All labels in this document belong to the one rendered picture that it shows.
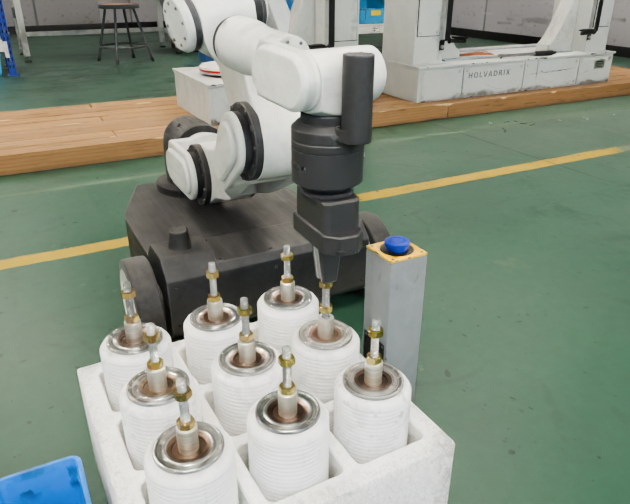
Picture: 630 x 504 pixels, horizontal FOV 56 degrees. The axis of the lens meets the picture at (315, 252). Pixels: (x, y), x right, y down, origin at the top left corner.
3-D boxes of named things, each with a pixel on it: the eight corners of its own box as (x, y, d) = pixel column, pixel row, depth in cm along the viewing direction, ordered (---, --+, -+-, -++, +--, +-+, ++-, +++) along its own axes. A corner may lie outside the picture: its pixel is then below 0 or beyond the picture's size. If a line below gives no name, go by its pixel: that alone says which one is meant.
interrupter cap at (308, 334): (347, 355, 79) (347, 351, 79) (292, 348, 80) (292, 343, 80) (356, 325, 86) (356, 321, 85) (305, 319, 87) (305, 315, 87)
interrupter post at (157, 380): (144, 389, 72) (141, 367, 71) (160, 379, 74) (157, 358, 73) (157, 397, 71) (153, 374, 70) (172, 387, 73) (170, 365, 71)
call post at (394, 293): (359, 401, 108) (365, 246, 95) (390, 389, 111) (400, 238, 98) (381, 424, 103) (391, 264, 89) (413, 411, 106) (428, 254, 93)
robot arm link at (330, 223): (275, 225, 80) (272, 138, 75) (338, 214, 84) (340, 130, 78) (315, 263, 70) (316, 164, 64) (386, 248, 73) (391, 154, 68)
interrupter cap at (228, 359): (211, 375, 75) (210, 371, 75) (227, 342, 82) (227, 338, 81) (269, 381, 74) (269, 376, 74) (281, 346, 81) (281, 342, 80)
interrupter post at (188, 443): (204, 451, 63) (201, 427, 62) (183, 461, 62) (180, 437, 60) (194, 438, 65) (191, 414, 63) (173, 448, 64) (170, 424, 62)
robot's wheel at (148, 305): (126, 326, 131) (113, 244, 123) (148, 321, 133) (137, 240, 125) (147, 375, 115) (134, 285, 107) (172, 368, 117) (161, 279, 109)
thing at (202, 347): (230, 387, 101) (223, 294, 93) (266, 415, 95) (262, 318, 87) (181, 413, 95) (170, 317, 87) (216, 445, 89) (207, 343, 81)
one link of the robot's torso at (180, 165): (168, 185, 153) (162, 134, 147) (241, 174, 161) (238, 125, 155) (191, 211, 136) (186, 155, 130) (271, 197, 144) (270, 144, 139)
